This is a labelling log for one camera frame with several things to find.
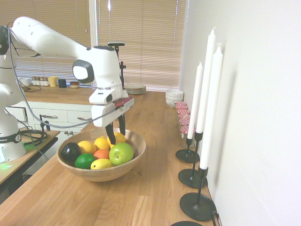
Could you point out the orange fruit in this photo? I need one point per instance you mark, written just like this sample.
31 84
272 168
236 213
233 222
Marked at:
101 154

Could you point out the yellow lemon front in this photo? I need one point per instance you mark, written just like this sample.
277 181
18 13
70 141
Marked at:
101 164

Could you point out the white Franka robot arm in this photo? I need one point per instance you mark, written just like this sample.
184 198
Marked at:
47 40

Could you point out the wooden window blind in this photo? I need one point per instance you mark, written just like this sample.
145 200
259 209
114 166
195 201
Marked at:
145 42
47 11

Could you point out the wooden table black frame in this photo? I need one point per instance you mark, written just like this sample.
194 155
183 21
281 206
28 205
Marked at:
30 150

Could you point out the plain white bowl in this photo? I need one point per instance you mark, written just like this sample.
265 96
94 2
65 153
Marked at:
174 94

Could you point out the white patterned bowl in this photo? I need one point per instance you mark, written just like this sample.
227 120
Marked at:
174 103

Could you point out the stack of white plates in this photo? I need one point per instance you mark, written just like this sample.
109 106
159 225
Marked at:
135 89

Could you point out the black metal candle holder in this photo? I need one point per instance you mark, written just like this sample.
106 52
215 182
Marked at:
190 180
185 155
196 207

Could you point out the black mug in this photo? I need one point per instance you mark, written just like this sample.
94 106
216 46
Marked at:
62 83

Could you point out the glass jar red checkered lid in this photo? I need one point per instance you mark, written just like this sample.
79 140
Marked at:
181 105
184 122
183 117
184 139
182 111

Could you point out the white cup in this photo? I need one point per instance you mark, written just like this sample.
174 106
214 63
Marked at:
24 81

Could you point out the round wooden fruit bowl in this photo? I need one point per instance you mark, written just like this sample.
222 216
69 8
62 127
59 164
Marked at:
103 175

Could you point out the yellow lemon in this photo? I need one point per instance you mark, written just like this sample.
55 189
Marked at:
119 138
86 146
101 164
101 143

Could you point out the yellow mug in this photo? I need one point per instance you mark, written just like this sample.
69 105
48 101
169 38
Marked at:
53 81

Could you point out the black camera stand pole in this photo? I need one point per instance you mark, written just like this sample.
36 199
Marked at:
121 70

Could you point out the tall white taper candle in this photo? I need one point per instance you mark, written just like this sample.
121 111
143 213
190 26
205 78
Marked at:
205 82

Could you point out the white kitchen cabinet drawers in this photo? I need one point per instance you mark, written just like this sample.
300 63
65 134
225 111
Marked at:
61 127

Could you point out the black round fruit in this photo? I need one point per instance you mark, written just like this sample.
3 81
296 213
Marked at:
70 151

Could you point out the small spice jar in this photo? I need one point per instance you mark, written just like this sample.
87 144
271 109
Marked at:
46 82
42 82
38 81
34 81

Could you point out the black table clamp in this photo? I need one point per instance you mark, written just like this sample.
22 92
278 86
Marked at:
44 122

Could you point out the wrist camera on red mount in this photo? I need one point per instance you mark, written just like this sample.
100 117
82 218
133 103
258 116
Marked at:
124 103

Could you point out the green apple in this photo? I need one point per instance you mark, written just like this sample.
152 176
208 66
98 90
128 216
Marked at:
121 153

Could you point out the grey stereo camera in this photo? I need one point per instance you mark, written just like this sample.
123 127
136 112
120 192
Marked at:
116 44

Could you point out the brown round container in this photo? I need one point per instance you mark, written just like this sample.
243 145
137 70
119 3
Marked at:
74 84

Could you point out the green lime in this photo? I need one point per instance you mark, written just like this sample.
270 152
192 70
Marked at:
84 161

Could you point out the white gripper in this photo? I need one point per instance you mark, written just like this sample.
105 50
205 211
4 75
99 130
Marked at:
103 115

